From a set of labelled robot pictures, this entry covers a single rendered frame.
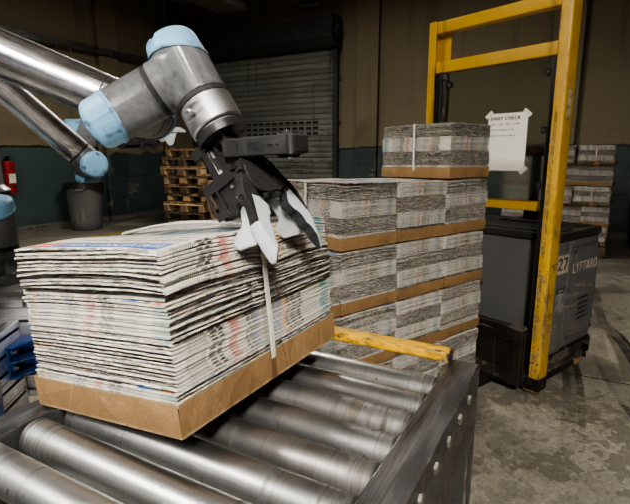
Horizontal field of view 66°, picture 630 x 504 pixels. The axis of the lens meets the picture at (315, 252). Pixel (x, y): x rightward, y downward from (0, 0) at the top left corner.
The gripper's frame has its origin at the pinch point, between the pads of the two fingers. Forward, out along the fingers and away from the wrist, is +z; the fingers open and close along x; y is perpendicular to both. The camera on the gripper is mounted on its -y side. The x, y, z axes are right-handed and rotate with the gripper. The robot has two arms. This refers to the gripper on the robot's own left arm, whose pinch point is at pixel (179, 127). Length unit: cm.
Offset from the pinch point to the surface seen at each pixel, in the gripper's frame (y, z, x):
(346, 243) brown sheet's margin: 34, 45, 41
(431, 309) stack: 68, 94, 38
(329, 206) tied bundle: 22, 42, 34
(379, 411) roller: 29, -9, 125
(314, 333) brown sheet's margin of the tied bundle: 25, -10, 108
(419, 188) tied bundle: 17, 82, 34
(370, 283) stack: 50, 57, 41
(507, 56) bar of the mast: -38, 154, 7
